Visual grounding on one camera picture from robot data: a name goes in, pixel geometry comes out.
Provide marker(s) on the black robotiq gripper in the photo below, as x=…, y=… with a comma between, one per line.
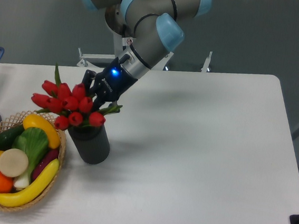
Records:
x=108, y=86

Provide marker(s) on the red tulip bouquet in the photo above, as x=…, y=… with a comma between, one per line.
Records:
x=74, y=107

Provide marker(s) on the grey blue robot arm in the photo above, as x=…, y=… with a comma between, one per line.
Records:
x=153, y=25

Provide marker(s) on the dark grey ribbed vase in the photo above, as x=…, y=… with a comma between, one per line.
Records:
x=91, y=143

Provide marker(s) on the green bok choy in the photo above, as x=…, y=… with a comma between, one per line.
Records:
x=34, y=142

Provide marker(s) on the purple eggplant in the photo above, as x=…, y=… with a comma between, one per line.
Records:
x=51, y=155

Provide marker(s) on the green cucumber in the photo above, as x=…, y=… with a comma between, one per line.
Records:
x=8, y=137

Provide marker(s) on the beige round bun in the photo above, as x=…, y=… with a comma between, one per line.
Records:
x=13, y=162

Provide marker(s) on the yellow banana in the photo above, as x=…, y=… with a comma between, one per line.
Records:
x=34, y=189

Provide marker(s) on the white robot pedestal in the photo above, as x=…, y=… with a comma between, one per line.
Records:
x=101, y=60

